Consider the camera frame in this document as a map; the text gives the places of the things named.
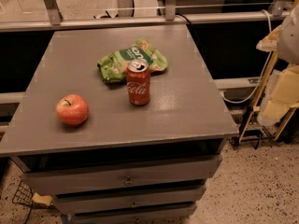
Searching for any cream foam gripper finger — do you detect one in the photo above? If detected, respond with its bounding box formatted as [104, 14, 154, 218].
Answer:
[257, 64, 299, 126]
[256, 25, 281, 52]

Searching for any red apple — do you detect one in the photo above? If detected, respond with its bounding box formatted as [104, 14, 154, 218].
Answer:
[56, 94, 89, 126]

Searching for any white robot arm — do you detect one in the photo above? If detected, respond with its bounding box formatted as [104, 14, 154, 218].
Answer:
[256, 5, 299, 126]

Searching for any red Coca-Cola can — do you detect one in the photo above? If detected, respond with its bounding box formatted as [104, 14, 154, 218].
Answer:
[126, 59, 150, 105]

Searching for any grey drawer cabinet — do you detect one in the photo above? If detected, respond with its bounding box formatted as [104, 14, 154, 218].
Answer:
[0, 25, 237, 224]

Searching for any green snack bag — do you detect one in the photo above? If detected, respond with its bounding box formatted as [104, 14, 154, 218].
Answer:
[97, 37, 168, 83]

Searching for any yellow sponge block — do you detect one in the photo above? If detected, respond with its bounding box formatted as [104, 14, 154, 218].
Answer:
[32, 192, 52, 206]

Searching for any white cable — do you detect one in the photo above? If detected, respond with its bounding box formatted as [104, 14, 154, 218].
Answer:
[221, 8, 274, 105]

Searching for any metal guard rail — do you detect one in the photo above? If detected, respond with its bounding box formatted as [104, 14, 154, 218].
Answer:
[0, 0, 298, 32]

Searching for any black wire basket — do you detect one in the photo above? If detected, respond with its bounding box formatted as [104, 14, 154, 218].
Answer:
[12, 181, 53, 224]

